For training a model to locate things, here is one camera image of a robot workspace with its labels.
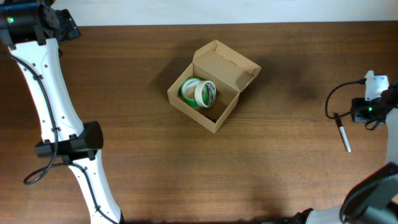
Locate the green tape roll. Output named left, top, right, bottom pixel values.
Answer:
left=180, top=77, right=203, bottom=108

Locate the white tape roll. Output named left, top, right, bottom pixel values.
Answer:
left=195, top=80, right=216, bottom=108

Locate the brown cardboard box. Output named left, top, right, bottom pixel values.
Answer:
left=167, top=40, right=262, bottom=133

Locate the orange utility knife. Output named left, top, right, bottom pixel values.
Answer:
left=198, top=110, right=217, bottom=123

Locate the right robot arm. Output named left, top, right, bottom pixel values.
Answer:
left=277, top=70, right=397, bottom=224

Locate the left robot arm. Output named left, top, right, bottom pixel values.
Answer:
left=1, top=0, right=124, bottom=224

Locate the black white marker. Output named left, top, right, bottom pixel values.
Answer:
left=333, top=113, right=351, bottom=153

